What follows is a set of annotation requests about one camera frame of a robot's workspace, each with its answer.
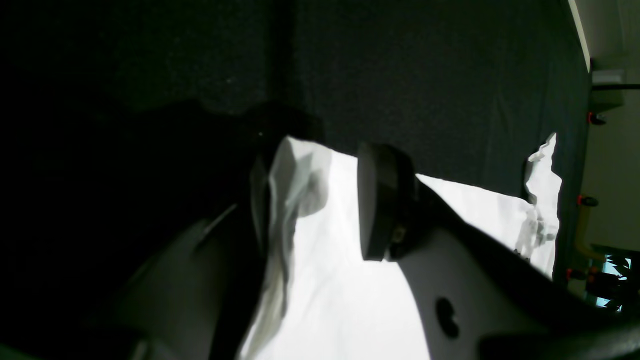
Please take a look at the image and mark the white printed t-shirt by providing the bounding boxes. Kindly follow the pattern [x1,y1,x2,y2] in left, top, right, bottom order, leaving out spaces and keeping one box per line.
[235,133,562,360]

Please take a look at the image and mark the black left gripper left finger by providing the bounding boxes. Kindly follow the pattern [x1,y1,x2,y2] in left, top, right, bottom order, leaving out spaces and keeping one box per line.
[249,153,271,258]

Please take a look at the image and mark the black tablecloth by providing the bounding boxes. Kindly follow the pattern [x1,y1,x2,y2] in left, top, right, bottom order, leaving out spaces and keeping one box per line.
[1,0,590,292]

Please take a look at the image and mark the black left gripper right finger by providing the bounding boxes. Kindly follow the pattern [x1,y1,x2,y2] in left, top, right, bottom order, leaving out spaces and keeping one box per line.
[357,142,418,262]

